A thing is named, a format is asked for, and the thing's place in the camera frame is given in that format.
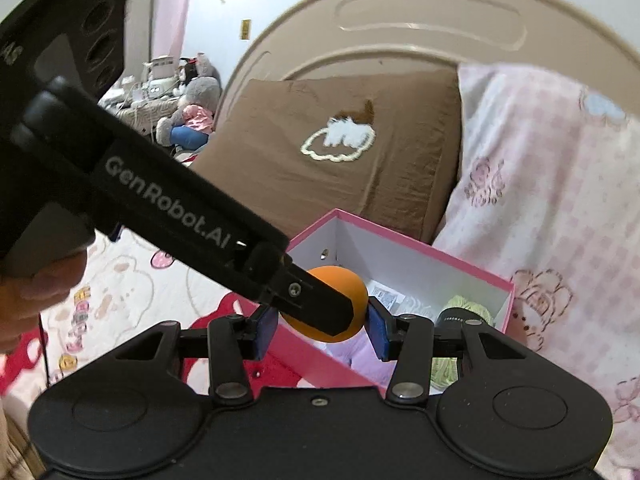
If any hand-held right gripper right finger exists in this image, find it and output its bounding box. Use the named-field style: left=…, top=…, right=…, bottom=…
left=366, top=296, right=541, bottom=406

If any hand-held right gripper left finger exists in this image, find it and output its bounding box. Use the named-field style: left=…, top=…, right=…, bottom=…
left=115, top=305, right=281, bottom=406

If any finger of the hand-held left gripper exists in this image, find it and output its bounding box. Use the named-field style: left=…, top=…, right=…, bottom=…
left=257, top=255, right=370, bottom=343

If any orange makeup sponge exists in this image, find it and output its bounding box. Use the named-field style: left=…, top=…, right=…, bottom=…
left=277, top=266, right=368, bottom=345

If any clear plastic floss pick box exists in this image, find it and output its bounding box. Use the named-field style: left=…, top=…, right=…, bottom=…
left=400, top=295, right=441, bottom=321

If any pink cardboard box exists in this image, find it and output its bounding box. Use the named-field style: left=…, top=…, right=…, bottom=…
left=235, top=209, right=516, bottom=401

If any person's left hand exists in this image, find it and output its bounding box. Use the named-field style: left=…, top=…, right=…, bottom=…
left=0, top=250, right=91, bottom=356

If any blue cushion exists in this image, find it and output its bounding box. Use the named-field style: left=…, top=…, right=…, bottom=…
left=170, top=124, right=211, bottom=151

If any pink shiny cloth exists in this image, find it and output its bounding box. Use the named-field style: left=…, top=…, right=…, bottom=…
left=180, top=105, right=215, bottom=133

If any green yarn ball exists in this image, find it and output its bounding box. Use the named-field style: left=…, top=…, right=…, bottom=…
left=430, top=294, right=496, bottom=396

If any cluttered side table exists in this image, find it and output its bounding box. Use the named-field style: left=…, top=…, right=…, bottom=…
left=100, top=55, right=191, bottom=136

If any bear printed blanket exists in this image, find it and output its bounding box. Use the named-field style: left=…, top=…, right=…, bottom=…
left=0, top=230, right=301, bottom=411

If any grey teddy bear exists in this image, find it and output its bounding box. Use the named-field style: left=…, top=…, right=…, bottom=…
left=156, top=52, right=223, bottom=143

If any brown pillow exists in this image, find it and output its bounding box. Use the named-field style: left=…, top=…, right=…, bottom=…
left=192, top=67, right=463, bottom=246

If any white cabinet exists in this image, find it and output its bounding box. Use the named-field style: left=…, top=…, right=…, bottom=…
left=125, top=0, right=153, bottom=78

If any pink curtain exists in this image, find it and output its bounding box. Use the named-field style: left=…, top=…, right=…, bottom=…
left=150, top=0, right=196, bottom=61

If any beige headboard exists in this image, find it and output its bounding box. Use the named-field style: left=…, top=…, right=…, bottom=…
left=220, top=0, right=640, bottom=121

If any pink checked pillow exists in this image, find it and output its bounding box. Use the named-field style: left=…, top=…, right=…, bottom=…
left=432, top=62, right=640, bottom=480

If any thin black cable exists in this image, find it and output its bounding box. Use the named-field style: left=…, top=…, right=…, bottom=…
left=37, top=310, right=53, bottom=391

